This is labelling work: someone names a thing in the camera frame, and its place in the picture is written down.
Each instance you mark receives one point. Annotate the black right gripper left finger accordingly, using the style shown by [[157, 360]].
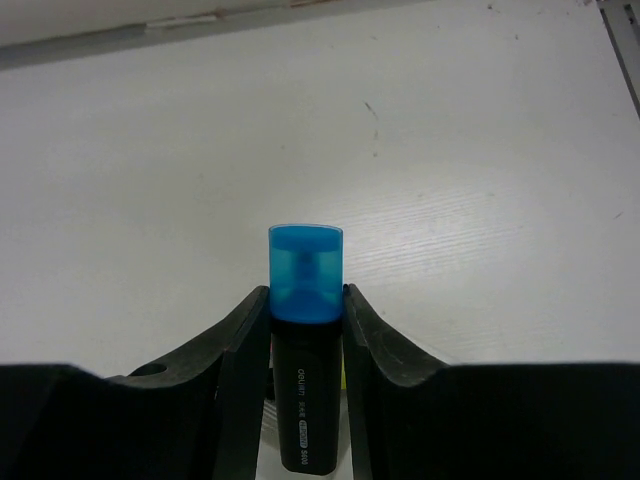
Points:
[[193, 413]]

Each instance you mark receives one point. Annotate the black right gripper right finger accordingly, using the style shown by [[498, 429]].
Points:
[[412, 416]]

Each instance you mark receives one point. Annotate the blue cap highlighter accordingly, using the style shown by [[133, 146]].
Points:
[[306, 306]]

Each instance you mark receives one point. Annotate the aluminium rail right side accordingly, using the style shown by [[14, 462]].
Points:
[[621, 20]]

